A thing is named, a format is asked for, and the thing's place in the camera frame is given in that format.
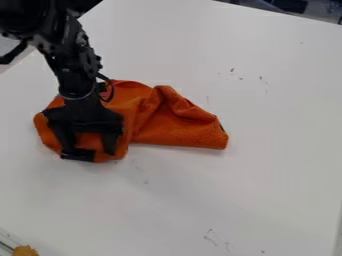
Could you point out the orange cloth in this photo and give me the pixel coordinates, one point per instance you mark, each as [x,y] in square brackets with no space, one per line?
[173,123]

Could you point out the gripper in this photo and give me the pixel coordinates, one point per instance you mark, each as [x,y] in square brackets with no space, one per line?
[84,115]

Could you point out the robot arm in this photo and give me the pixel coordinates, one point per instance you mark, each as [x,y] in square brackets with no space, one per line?
[67,50]

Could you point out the yellow toy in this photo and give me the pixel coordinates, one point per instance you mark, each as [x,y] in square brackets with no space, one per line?
[25,250]

